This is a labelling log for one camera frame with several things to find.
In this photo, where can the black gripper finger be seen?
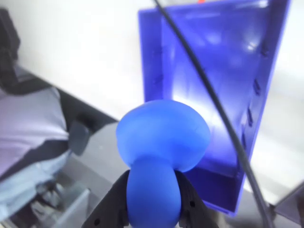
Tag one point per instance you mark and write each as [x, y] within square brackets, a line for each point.
[109, 204]
[192, 202]

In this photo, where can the blue rubber duck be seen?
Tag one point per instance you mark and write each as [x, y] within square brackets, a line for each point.
[161, 142]

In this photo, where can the blue plastic box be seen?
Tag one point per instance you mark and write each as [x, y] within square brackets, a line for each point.
[237, 47]

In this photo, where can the grey fabric clothing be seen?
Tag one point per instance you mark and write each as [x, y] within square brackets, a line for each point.
[28, 123]

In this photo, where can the dark chair part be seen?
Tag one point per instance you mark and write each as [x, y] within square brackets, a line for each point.
[8, 52]

